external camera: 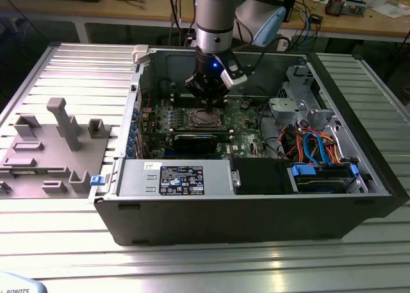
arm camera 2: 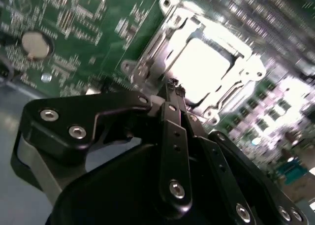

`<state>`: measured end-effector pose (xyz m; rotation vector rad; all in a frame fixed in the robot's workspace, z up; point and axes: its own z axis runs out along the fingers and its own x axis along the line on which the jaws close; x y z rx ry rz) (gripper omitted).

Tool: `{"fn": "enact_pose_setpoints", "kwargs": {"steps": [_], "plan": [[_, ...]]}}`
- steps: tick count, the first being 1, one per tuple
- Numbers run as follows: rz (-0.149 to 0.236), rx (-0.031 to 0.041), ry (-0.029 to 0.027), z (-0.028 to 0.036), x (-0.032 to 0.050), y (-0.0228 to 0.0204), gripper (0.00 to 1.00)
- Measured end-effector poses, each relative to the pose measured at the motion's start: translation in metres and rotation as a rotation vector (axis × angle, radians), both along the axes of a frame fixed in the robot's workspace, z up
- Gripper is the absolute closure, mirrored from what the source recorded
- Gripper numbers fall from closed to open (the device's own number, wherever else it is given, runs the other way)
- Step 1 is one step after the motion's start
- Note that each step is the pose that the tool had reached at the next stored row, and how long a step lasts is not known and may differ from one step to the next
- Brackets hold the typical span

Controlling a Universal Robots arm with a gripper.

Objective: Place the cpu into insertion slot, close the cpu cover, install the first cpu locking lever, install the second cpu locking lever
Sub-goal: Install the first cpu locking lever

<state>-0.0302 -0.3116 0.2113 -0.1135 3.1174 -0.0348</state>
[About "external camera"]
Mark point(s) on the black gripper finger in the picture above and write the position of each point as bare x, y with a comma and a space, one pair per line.
221, 94
195, 86

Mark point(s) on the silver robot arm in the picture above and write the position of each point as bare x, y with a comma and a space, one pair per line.
213, 17

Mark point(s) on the CPU socket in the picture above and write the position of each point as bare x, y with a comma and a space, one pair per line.
193, 125

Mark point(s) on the round coin battery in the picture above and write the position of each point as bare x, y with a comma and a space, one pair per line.
245, 105

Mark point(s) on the green motherboard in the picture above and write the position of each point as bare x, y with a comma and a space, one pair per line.
239, 130

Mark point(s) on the black graphics card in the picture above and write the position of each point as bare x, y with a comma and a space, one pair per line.
195, 145

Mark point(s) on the pale grey case latch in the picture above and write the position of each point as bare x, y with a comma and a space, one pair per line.
140, 54

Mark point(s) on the grey metal drive cage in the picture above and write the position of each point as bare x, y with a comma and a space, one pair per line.
285, 108

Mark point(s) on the white label box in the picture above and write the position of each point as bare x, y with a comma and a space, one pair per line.
283, 44

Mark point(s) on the black plastic shroud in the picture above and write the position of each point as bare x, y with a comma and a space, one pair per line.
256, 177

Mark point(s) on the black desktop box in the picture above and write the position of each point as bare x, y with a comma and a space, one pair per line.
292, 4

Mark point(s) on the grey power supply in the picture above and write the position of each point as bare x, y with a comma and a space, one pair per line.
134, 177

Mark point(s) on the small black adapter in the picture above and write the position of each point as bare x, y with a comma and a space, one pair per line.
316, 19

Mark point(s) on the black PC case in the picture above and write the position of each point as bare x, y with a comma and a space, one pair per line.
224, 222

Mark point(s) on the hard disk in blue carrier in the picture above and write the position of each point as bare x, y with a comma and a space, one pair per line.
320, 184

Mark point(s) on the blue plastic latch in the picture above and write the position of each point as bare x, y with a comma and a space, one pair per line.
97, 180

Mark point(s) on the metal heatsink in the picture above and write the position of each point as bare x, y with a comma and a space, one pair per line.
334, 6

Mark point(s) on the wooden workbench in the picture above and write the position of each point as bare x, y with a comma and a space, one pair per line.
352, 25

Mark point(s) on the grey open electronics device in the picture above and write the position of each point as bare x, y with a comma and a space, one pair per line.
355, 7

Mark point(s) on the grey parts rack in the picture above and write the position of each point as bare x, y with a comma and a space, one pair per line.
48, 158

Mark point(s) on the white paper sheet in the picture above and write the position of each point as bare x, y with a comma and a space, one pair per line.
389, 11

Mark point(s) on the green RAM stick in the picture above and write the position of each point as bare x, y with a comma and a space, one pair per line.
22, 172

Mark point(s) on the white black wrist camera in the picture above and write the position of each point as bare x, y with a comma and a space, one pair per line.
235, 79

